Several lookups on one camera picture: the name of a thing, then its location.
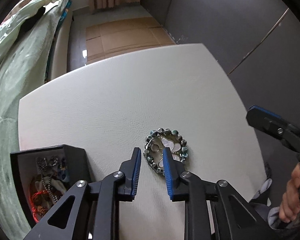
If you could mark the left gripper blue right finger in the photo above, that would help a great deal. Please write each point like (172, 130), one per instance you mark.
(184, 186)

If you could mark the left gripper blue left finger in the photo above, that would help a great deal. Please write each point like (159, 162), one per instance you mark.
(119, 186)

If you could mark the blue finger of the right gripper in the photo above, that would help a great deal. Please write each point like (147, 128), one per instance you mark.
(270, 124)

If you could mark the white cloth pouch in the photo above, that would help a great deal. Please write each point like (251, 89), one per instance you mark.
(50, 183)

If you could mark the black jewelry box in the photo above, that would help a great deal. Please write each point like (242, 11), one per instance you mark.
(43, 175)

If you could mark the person's right hand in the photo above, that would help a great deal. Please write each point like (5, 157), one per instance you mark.
(290, 205)

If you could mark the person's grey trouser knee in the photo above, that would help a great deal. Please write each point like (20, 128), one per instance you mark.
(262, 204)

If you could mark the white low table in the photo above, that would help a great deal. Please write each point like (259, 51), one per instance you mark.
(109, 107)

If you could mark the flattened cardboard sheet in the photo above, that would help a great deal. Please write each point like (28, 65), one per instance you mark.
(124, 36)

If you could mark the light green duvet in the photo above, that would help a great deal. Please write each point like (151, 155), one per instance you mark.
(10, 29)

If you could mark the bed with green sheet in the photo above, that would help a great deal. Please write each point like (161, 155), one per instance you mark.
(22, 70)

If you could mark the black garment on bed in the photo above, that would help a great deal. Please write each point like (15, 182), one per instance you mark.
(30, 22)

